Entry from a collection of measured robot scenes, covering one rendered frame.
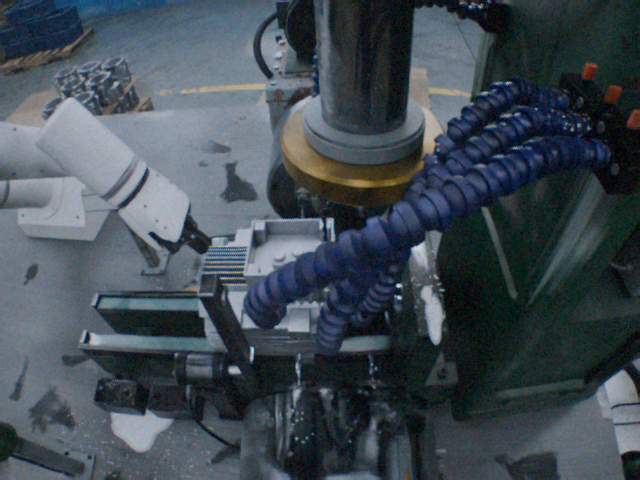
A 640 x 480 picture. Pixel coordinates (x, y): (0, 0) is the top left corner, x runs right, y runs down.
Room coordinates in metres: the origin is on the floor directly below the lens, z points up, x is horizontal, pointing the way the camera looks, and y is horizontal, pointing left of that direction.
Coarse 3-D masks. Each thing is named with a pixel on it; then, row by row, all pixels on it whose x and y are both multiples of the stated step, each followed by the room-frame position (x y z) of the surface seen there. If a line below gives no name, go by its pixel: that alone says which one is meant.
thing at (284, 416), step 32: (384, 384) 0.18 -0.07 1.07; (256, 416) 0.14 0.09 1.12; (288, 416) 0.12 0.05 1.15; (320, 416) 0.12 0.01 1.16; (352, 416) 0.12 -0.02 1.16; (384, 416) 0.12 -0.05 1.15; (416, 416) 0.12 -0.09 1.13; (256, 448) 0.10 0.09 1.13; (288, 448) 0.09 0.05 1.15; (320, 448) 0.08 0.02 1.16; (352, 448) 0.08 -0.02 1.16; (384, 448) 0.08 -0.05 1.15; (416, 448) 0.08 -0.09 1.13
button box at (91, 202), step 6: (84, 192) 0.62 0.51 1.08; (90, 192) 0.62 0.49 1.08; (84, 198) 0.62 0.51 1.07; (90, 198) 0.61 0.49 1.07; (96, 198) 0.61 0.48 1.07; (84, 204) 0.61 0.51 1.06; (90, 204) 0.61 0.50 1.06; (96, 204) 0.61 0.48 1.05; (102, 204) 0.60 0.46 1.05; (108, 204) 0.60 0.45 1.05; (84, 210) 0.60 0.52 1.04; (90, 210) 0.60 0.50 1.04; (96, 210) 0.60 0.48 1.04; (102, 210) 0.60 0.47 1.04
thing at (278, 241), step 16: (256, 224) 0.42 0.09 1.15; (272, 224) 0.42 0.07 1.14; (288, 224) 0.42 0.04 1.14; (304, 224) 0.41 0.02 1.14; (320, 224) 0.40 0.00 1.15; (256, 240) 0.41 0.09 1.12; (272, 240) 0.41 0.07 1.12; (288, 240) 0.41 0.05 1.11; (304, 240) 0.40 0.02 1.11; (320, 240) 0.40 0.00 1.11; (256, 256) 0.38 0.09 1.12; (272, 256) 0.38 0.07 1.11; (288, 256) 0.37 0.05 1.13; (256, 272) 0.33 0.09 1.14
